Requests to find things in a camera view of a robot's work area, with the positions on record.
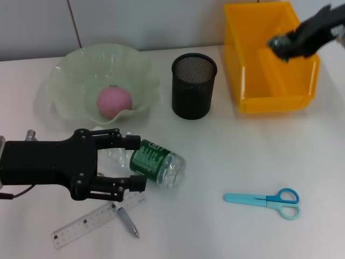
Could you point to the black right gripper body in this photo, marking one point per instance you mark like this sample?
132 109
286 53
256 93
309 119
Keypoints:
320 29

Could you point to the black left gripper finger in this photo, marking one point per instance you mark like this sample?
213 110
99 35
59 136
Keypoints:
116 140
116 186

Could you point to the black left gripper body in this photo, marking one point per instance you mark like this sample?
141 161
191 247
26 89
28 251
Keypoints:
45 162

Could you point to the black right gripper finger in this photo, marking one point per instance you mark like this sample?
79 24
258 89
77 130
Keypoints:
304 51
296 33

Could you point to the green plastic wrapper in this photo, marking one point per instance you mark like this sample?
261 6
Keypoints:
279 44

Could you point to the clear green-label water bottle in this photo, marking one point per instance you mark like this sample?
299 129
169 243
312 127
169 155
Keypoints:
156 162

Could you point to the grey clear ballpoint pen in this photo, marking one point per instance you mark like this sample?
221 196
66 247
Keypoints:
126 219

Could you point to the clear plastic ruler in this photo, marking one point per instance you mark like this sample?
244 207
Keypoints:
89 219

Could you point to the green glass fruit bowl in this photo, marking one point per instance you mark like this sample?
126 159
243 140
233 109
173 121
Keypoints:
81 73

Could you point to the black mesh pen holder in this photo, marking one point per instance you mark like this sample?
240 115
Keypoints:
192 91

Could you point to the blue scissors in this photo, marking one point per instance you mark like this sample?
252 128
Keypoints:
258 201

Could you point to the silver cylindrical wrist stub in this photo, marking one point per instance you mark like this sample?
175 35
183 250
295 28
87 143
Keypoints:
30 135

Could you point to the yellow plastic bin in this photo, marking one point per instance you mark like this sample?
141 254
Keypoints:
256 75

